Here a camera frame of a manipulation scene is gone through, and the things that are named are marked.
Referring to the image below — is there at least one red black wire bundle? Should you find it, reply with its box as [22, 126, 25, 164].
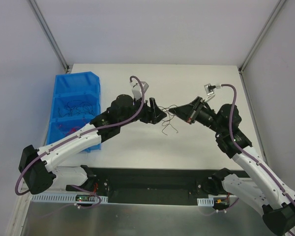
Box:
[159, 105, 179, 136]

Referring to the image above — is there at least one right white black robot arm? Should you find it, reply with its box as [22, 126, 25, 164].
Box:
[169, 97, 295, 236]

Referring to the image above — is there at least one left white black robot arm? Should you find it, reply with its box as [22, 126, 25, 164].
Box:
[15, 94, 167, 196]

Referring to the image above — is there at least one blue plastic compartment bin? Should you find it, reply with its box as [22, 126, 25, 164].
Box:
[46, 72, 101, 145]

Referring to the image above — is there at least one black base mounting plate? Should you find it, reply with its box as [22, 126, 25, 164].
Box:
[78, 166, 217, 206]

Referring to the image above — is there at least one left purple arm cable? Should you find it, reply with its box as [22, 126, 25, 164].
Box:
[15, 75, 148, 209]

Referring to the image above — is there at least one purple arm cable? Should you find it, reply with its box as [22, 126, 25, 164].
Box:
[198, 84, 295, 236]
[15, 75, 148, 209]

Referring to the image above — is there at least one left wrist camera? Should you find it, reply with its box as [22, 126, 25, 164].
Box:
[130, 80, 149, 100]

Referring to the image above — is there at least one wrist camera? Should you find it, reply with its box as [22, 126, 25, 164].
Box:
[130, 80, 149, 100]
[204, 84, 222, 103]

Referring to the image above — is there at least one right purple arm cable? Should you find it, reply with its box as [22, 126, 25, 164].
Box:
[198, 84, 295, 236]

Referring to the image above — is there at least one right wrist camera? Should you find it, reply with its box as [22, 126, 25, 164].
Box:
[204, 84, 222, 103]

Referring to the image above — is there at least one aluminium front rail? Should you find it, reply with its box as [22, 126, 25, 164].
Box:
[22, 173, 288, 197]

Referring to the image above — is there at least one right white cable duct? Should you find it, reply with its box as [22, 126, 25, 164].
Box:
[197, 197, 214, 207]

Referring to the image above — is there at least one white cable duct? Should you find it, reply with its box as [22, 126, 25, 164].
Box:
[197, 197, 214, 207]
[31, 193, 99, 204]

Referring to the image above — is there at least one left white cable duct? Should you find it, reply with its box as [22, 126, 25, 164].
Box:
[31, 193, 99, 204]

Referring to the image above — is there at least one left aluminium corner post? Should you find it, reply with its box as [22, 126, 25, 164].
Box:
[27, 0, 70, 74]

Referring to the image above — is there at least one aluminium corner post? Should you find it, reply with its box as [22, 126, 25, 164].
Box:
[27, 0, 70, 74]
[238, 0, 289, 74]

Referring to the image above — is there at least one right aluminium corner post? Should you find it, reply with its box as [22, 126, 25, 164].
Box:
[238, 0, 289, 74]

